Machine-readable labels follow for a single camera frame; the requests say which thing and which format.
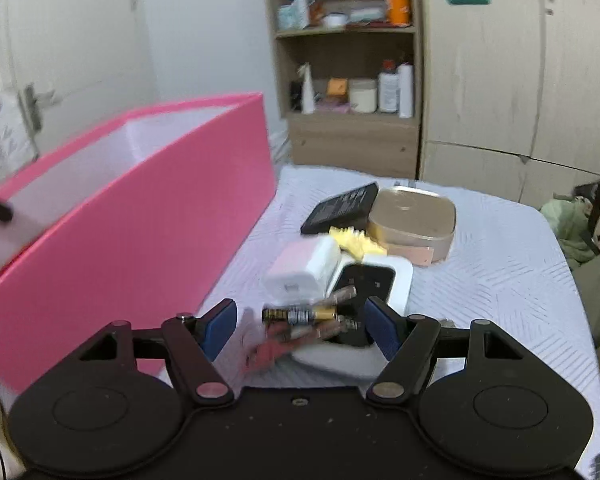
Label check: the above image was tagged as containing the yellow starfish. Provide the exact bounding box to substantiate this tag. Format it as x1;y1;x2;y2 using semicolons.
328;226;388;259

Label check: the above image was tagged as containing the pink cardboard box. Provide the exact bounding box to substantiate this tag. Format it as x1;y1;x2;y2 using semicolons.
0;91;279;393

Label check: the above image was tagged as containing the gold square box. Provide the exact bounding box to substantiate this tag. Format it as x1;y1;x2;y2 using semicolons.
367;185;457;267

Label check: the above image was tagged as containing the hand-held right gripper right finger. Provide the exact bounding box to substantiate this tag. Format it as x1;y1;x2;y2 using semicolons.
364;296;523;406

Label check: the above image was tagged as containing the light wooden wardrobe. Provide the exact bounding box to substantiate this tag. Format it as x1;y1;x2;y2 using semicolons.
415;0;600;206

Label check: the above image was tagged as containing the white labelled bottle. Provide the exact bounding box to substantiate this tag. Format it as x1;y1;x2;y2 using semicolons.
377;60;400;114

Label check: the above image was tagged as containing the white charger adapter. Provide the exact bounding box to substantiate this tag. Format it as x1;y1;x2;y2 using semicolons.
264;236;342;308

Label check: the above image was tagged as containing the grey hair tool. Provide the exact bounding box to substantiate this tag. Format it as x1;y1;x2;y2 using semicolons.
347;5;385;24

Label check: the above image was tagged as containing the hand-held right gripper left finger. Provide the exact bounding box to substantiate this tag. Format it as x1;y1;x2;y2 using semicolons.
77;299;238;407

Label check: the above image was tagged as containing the wooden shelf unit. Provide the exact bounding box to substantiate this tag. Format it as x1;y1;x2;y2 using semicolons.
262;0;426;181

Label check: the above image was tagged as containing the white portable router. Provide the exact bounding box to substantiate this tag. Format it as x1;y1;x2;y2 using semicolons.
292;255;413;380

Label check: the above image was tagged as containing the red slender object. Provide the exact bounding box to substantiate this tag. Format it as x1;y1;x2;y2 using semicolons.
242;322;306;375

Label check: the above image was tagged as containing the white tall tube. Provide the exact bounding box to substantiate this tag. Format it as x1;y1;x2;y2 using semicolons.
397;62;414;119

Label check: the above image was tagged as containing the black flat device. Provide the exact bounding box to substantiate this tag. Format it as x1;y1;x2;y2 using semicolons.
300;181;380;236

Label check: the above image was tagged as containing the white spray bottle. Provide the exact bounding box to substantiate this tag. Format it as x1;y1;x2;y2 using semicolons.
299;62;316;114

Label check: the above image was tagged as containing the metal door handle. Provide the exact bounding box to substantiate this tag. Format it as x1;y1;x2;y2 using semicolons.
22;84;57;132

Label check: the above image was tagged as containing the orange paper cup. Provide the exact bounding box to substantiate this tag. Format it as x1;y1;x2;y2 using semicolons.
384;0;412;26

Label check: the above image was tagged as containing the white jar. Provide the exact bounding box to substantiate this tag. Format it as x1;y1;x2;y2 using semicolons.
348;79;379;114

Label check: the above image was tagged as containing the white door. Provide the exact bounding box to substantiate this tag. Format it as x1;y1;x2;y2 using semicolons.
0;0;161;156

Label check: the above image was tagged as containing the light green cloth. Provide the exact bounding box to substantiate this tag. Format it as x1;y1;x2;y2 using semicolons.
539;197;600;272

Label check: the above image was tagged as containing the white quilted cover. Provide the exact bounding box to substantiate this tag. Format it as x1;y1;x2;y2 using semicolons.
195;164;600;480

